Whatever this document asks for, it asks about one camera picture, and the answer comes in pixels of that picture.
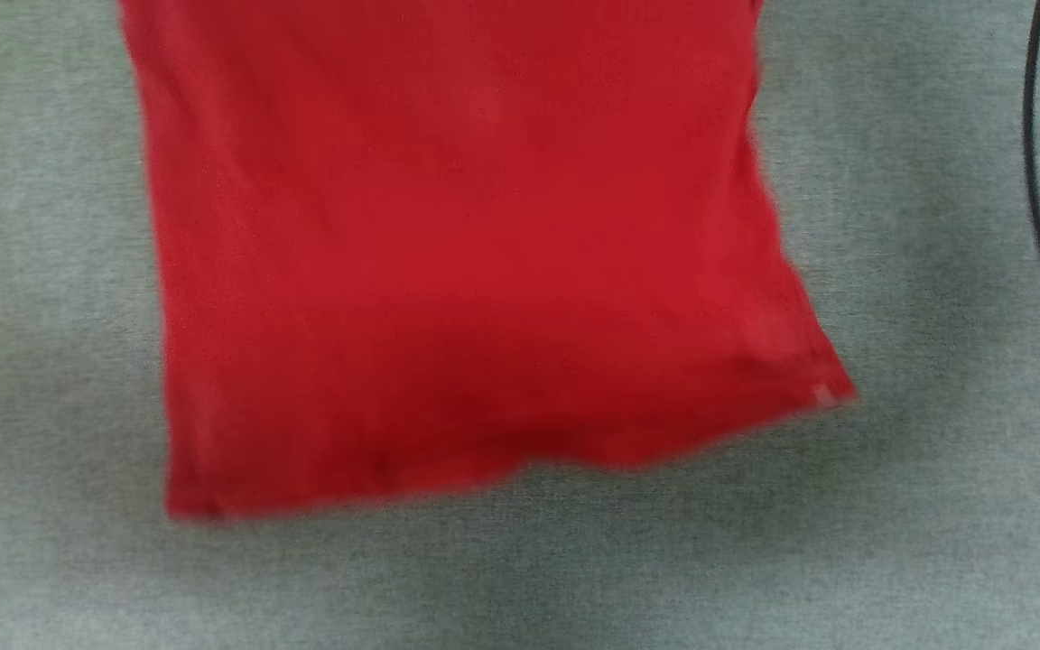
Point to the red and white garment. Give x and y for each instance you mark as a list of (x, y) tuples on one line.
[(484, 271)]

